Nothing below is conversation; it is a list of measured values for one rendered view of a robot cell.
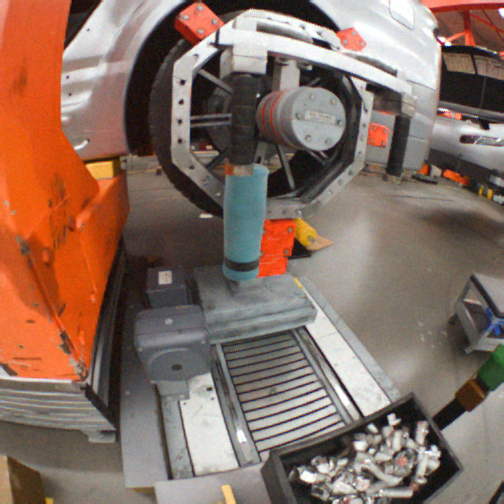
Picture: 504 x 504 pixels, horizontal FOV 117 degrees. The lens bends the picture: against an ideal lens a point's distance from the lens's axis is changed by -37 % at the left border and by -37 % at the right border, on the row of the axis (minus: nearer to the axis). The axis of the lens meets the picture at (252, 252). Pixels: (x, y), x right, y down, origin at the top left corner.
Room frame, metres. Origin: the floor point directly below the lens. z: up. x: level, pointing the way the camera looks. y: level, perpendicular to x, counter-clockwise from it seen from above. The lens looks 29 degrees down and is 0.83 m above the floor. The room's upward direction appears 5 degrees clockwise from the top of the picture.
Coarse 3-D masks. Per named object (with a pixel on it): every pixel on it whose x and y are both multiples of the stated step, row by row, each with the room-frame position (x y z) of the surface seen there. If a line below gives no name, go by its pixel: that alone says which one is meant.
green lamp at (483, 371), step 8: (496, 352) 0.10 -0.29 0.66; (488, 360) 0.10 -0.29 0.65; (496, 360) 0.09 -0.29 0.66; (480, 368) 0.10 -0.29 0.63; (488, 368) 0.09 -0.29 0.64; (496, 368) 0.09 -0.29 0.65; (480, 376) 0.09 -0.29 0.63; (488, 376) 0.09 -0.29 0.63; (496, 376) 0.08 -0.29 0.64; (488, 384) 0.08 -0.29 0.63; (496, 384) 0.07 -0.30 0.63
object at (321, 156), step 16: (208, 64) 0.81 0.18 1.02; (192, 80) 0.63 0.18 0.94; (208, 80) 0.67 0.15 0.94; (320, 80) 0.83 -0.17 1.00; (336, 80) 0.77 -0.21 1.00; (336, 96) 0.80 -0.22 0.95; (256, 128) 0.75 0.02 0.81; (256, 144) 0.72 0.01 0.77; (336, 144) 0.79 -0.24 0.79; (256, 160) 0.71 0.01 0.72; (304, 160) 0.90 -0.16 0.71; (320, 160) 0.79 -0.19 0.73; (272, 176) 0.92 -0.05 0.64; (288, 176) 0.75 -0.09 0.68; (304, 176) 0.81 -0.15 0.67; (320, 176) 0.77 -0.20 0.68; (272, 192) 0.76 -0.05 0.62; (288, 192) 0.74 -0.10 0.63
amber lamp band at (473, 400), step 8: (472, 376) 0.11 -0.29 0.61; (464, 384) 0.10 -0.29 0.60; (472, 384) 0.09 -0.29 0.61; (456, 392) 0.10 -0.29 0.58; (464, 392) 0.09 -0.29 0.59; (472, 392) 0.09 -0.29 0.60; (480, 392) 0.08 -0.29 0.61; (488, 392) 0.07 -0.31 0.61; (464, 400) 0.09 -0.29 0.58; (472, 400) 0.08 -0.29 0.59; (480, 400) 0.07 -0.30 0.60; (472, 408) 0.07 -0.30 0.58
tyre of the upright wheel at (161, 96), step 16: (224, 16) 0.65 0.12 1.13; (288, 16) 0.71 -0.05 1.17; (176, 48) 0.61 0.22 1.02; (192, 48) 0.62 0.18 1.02; (160, 80) 0.60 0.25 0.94; (160, 96) 0.60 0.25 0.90; (160, 112) 0.60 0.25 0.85; (160, 128) 0.60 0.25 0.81; (160, 144) 0.60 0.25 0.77; (160, 160) 0.60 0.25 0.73; (336, 160) 0.79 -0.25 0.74; (176, 176) 0.61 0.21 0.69; (192, 192) 0.63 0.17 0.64; (304, 192) 0.75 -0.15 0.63; (208, 208) 0.64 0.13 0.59
